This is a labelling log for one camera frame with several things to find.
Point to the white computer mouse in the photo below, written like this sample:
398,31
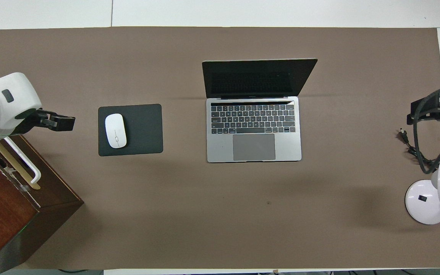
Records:
115,130

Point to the white desk lamp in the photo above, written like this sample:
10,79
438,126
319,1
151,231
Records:
422,202

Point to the black mouse pad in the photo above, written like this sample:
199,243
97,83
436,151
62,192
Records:
143,130

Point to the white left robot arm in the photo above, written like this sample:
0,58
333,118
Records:
17,99

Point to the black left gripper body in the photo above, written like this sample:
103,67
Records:
33,120

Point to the brown paper table cover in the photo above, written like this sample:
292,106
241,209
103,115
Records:
220,229

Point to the silver grey Apple laptop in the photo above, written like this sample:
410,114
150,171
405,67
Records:
254,147

